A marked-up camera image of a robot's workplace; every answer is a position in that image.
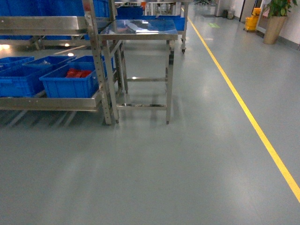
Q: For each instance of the blue bin with red bags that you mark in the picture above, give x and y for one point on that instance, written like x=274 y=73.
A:
x=58 y=86

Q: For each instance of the steel flow rack shelf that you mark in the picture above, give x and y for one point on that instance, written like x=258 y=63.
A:
x=73 y=18

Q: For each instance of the blue bin rear middle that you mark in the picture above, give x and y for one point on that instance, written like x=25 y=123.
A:
x=54 y=61

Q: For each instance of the blue bin front middle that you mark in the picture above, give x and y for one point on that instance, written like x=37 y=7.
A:
x=22 y=81

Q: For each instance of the blue bin far left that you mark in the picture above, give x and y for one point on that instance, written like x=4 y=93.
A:
x=9 y=62

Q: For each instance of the stainless steel side table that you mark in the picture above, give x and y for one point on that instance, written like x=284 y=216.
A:
x=144 y=51

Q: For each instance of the red bubble wrap bags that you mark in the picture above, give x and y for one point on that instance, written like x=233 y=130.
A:
x=77 y=73

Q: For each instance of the background rack with blue bins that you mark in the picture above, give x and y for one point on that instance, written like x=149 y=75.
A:
x=175 y=10

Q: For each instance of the yellow mop bucket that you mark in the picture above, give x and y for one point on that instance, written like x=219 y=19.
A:
x=251 y=22

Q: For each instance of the potted plant in tan pot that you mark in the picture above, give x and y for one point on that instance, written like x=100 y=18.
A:
x=277 y=15

